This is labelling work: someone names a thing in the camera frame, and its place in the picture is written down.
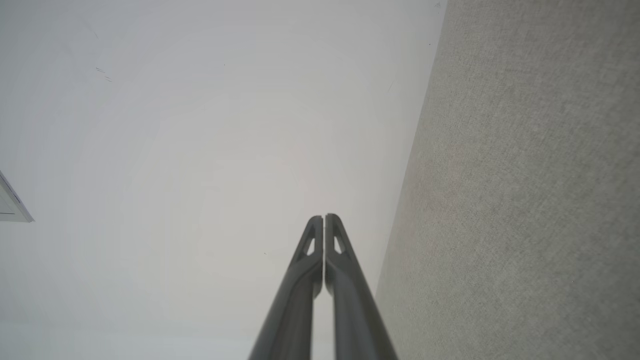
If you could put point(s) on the white panel corner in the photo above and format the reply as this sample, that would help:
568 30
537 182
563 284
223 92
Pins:
10 207

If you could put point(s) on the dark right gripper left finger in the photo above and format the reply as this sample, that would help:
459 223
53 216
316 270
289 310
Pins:
290 315

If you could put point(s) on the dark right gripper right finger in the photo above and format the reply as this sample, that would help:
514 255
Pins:
357 315

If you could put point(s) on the grey fabric sofa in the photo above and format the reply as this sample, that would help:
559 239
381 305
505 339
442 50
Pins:
525 200

